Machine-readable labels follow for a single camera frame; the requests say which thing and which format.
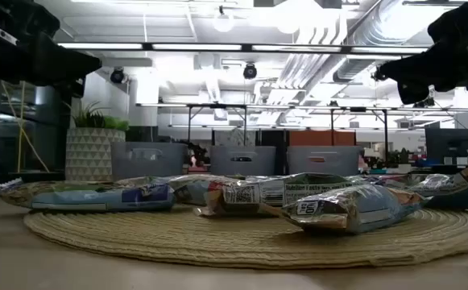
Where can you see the silver ceiling air duct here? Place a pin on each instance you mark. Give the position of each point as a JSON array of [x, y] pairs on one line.
[[382, 24]]

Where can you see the green orange Chewy granola bar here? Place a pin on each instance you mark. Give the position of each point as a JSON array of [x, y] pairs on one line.
[[56, 187], [258, 193], [358, 209]]

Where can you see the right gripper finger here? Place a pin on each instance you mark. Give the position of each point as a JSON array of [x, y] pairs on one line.
[[423, 77], [427, 56]]

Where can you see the grey translucent plastic bin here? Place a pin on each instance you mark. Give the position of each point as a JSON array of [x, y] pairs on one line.
[[322, 169], [241, 167], [149, 165]]

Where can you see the black computer monitor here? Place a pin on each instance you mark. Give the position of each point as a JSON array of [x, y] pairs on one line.
[[449, 145]]

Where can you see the blue Chewy granola bar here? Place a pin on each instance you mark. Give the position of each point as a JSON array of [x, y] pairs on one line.
[[386, 181], [193, 189], [96, 199]]

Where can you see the white globe ceiling lamp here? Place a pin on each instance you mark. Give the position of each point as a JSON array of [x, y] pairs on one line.
[[223, 22]]

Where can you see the round woven straw placemat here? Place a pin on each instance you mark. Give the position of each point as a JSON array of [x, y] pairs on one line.
[[217, 241]]

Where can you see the small green desk plant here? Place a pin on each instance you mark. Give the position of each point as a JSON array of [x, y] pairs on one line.
[[402, 156]]

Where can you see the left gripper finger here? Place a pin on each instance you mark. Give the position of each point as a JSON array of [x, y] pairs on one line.
[[64, 54], [64, 71]]

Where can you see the long linear ceiling light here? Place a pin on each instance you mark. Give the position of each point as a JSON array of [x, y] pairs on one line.
[[197, 46]]

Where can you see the black metal workstation frame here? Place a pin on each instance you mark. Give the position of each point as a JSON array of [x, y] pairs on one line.
[[217, 106], [386, 133]]

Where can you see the succulent in white patterned pot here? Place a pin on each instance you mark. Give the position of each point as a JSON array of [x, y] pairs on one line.
[[92, 157]]

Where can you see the orange partition panel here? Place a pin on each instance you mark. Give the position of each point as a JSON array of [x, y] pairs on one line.
[[322, 137]]

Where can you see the black ceiling spotlight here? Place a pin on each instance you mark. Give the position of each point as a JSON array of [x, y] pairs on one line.
[[375, 76], [249, 71], [423, 104], [117, 75]]

